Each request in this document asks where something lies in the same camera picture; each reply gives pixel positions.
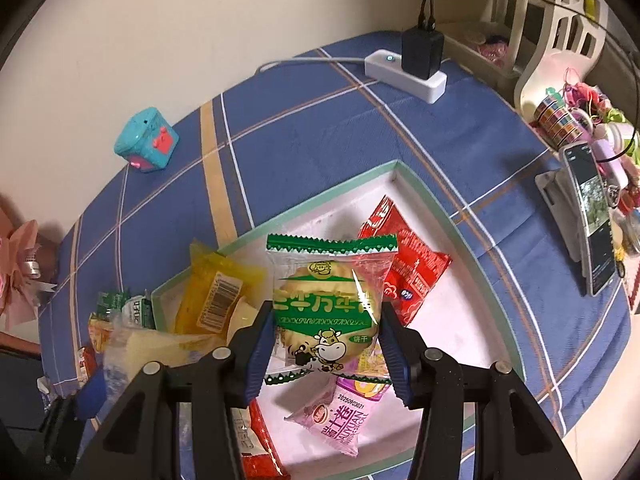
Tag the pink egg roll snack pack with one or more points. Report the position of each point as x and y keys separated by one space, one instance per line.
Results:
x=337 y=415

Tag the large red patterned pack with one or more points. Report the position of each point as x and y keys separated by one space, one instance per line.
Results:
x=259 y=456

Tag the blue white tissue pack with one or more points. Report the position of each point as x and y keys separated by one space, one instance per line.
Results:
x=46 y=391

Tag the smartphone on stand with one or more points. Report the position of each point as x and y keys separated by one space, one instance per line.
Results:
x=576 y=197

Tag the white green cracker pack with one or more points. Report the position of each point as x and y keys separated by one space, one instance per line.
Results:
x=137 y=311

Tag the white power strip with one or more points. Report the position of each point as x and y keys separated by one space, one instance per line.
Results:
x=385 y=66

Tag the clear round bun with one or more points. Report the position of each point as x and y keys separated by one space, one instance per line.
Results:
x=131 y=346

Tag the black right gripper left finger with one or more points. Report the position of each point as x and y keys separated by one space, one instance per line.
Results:
x=139 y=439

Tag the black power adapter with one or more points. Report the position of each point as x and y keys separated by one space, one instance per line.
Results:
x=421 y=50

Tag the teal toy house box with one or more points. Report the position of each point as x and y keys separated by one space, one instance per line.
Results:
x=147 y=141

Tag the colourful clutter pile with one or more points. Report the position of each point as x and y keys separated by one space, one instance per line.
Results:
x=579 y=112

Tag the yellow transparent snack pack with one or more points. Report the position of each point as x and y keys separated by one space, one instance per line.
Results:
x=214 y=287

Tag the blue plaid tablecloth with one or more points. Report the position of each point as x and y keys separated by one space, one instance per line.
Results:
x=286 y=135

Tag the white shelf rack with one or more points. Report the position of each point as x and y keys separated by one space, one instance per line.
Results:
x=520 y=48

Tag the dark green snack pack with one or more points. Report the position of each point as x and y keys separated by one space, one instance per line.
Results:
x=110 y=304

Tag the pink flower bouquet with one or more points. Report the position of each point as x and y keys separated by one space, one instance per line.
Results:
x=26 y=260

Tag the yellow egg roll snack pack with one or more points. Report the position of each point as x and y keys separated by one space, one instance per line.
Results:
x=100 y=329

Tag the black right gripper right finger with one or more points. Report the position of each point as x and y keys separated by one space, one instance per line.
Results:
x=514 y=439

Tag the small red candy packet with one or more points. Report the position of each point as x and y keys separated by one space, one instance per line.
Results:
x=86 y=363

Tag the small red snack packet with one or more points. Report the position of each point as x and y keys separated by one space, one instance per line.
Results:
x=416 y=268

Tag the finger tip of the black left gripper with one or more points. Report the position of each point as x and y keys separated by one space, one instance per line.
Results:
x=62 y=431

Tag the green milk biscuit pack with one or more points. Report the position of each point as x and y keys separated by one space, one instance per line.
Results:
x=327 y=299

